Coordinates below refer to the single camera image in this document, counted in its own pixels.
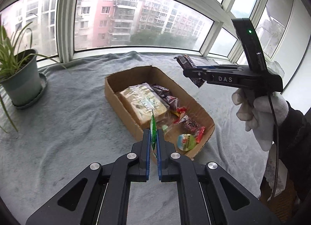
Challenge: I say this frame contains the apartment buildings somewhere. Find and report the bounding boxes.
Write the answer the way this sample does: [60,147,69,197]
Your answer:
[0,0,215,56]

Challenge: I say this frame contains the small red clear snack packet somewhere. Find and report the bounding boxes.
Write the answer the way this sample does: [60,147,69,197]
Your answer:
[170,107,188,124]

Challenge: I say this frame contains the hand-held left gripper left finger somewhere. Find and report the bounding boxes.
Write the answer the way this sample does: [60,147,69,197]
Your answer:
[25,129,151,225]

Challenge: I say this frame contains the clear crumpled plastic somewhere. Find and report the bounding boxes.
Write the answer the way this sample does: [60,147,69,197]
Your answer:
[267,59,285,78]

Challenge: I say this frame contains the cardboard box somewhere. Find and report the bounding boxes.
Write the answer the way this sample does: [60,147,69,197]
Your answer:
[104,65,215,159]

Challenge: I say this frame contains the dark maroon snack packet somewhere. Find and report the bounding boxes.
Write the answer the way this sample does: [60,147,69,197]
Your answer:
[150,84,171,96]

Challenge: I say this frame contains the potted spider plant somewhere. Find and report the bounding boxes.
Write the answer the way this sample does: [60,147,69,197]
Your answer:
[0,13,71,134]

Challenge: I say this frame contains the grey plant saucer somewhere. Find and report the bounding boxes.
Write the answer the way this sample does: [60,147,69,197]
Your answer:
[11,73,48,110]

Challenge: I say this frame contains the round green-lid jelly cup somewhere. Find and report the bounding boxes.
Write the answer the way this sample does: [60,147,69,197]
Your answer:
[176,133,197,152]

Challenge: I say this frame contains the tan green-print bread package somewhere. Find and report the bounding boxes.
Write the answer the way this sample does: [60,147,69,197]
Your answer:
[116,84,169,126]

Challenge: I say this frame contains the clear red-edged snack packet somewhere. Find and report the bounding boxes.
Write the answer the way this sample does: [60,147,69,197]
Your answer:
[182,115,206,143]

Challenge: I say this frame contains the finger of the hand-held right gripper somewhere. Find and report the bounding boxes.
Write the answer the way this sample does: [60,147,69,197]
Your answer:
[183,68,241,85]
[194,65,243,70]

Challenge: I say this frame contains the grey blanket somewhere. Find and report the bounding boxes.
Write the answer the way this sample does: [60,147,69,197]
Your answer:
[0,51,276,225]

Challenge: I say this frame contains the dark red snack packet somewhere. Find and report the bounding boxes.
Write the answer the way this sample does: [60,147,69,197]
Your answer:
[160,93,178,112]

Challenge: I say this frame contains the person's right forearm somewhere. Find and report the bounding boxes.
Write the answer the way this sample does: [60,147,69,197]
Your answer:
[274,101,311,207]

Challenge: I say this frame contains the green snack packet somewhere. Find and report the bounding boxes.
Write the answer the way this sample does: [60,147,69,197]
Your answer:
[150,109,158,157]

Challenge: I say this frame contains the dark brown snack packet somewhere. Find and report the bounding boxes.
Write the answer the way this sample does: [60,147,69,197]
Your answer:
[174,54,206,89]

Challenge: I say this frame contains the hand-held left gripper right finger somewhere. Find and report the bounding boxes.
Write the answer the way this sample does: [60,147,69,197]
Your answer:
[157,129,283,225]

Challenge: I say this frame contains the clear green-dot snack packet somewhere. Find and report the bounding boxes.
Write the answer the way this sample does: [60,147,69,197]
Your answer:
[157,118,176,136]

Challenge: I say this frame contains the person's right hand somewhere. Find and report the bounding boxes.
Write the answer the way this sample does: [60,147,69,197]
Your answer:
[231,88,289,152]

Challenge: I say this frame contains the white lace cloth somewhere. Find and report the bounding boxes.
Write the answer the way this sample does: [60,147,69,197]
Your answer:
[264,156,288,197]

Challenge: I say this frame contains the white window frame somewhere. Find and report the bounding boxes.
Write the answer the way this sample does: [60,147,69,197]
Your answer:
[0,0,311,91]

